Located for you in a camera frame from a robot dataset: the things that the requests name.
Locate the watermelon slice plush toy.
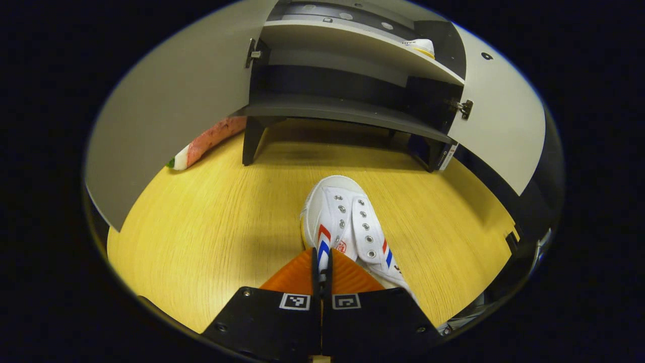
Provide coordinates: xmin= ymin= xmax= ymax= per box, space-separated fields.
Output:
xmin=166 ymin=117 xmax=247 ymax=171

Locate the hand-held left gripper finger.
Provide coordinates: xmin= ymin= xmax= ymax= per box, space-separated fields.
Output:
xmin=202 ymin=247 xmax=323 ymax=363
xmin=321 ymin=248 xmax=444 ymax=361

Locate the white shoe cabinet door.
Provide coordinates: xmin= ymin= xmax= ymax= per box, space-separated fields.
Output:
xmin=446 ymin=23 xmax=546 ymax=197
xmin=85 ymin=0 xmax=278 ymax=232

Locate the white striped canvas shoe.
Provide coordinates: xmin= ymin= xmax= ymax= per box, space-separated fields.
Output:
xmin=402 ymin=38 xmax=435 ymax=59
xmin=300 ymin=175 xmax=421 ymax=308

